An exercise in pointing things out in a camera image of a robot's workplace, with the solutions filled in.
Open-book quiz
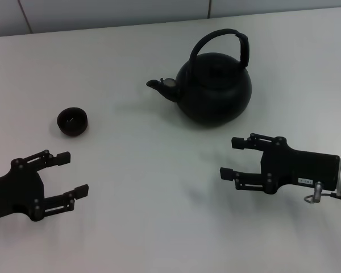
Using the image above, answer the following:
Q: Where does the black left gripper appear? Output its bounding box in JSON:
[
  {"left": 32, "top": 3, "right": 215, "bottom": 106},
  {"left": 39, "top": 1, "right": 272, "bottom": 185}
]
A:
[{"left": 0, "top": 149, "right": 90, "bottom": 224}]

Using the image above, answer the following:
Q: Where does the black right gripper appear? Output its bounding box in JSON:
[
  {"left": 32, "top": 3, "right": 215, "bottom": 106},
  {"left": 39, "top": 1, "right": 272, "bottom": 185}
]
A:
[{"left": 219, "top": 133, "right": 340, "bottom": 196}]

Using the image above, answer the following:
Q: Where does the small dark teacup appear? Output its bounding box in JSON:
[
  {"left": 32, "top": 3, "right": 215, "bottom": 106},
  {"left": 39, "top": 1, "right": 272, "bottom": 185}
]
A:
[{"left": 56, "top": 106, "right": 90, "bottom": 137}]

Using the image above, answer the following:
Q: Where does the right gripper cable with connector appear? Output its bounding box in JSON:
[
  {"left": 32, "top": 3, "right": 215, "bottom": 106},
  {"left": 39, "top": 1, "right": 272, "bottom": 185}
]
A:
[{"left": 303, "top": 181, "right": 341, "bottom": 204}]

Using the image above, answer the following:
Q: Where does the black round teapot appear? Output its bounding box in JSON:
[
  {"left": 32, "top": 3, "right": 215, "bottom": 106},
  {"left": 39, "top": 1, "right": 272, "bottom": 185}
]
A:
[{"left": 146, "top": 27, "right": 253, "bottom": 125}]

